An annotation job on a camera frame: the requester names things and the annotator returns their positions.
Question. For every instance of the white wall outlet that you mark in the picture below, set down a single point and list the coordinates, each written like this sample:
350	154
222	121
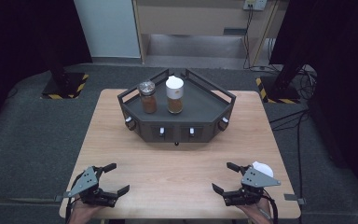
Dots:
255	4

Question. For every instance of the grey tape piece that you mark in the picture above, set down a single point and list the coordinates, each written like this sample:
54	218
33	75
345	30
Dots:
293	198

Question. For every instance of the white panel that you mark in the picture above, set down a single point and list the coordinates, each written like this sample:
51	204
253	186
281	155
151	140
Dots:
108	28

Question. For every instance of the white-lidded spice jar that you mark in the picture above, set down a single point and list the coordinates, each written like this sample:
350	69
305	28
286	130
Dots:
174	93
264	169

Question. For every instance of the dark curtain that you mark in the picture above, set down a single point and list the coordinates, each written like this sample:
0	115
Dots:
345	62
18	46

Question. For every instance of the person's right hand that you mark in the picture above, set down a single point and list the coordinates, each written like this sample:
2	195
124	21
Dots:
259	213

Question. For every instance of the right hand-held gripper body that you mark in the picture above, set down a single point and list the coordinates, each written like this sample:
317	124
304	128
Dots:
256	179

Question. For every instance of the silver-lidded spice jar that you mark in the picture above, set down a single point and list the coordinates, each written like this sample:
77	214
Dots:
148	98

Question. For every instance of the black corner shelf rack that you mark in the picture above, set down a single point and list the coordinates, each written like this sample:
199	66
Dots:
199	105

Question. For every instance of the person's left hand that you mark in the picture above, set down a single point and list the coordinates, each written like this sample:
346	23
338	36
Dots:
80	213

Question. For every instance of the black stand with hazard tape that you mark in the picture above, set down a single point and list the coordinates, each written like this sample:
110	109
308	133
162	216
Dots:
281	90
63	85

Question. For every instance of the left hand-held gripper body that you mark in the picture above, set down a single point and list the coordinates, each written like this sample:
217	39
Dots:
85	183

